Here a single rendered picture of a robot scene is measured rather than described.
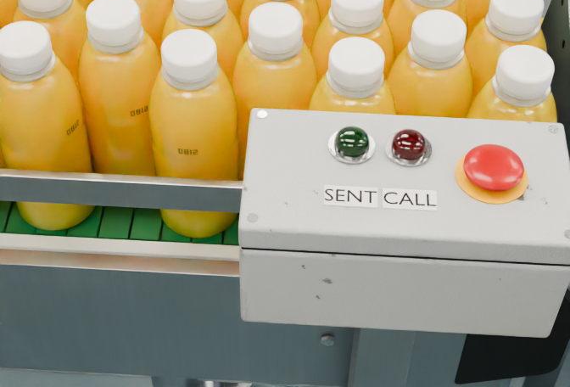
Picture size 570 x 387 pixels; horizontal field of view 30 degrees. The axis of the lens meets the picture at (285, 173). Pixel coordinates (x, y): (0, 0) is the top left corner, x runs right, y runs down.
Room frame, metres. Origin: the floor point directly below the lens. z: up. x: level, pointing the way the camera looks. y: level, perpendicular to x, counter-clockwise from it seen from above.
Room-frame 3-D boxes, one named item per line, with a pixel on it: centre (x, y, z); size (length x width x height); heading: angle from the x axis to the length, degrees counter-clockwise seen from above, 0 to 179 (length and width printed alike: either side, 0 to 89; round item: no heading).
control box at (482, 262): (0.43, -0.08, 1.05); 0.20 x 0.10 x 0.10; 88
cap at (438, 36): (0.58, -0.11, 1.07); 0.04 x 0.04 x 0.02
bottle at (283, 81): (0.59, 0.01, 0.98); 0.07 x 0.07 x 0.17
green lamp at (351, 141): (0.45, -0.04, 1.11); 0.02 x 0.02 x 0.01
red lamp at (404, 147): (0.45, -0.08, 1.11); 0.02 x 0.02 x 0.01
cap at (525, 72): (0.55, -0.17, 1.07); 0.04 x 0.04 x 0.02
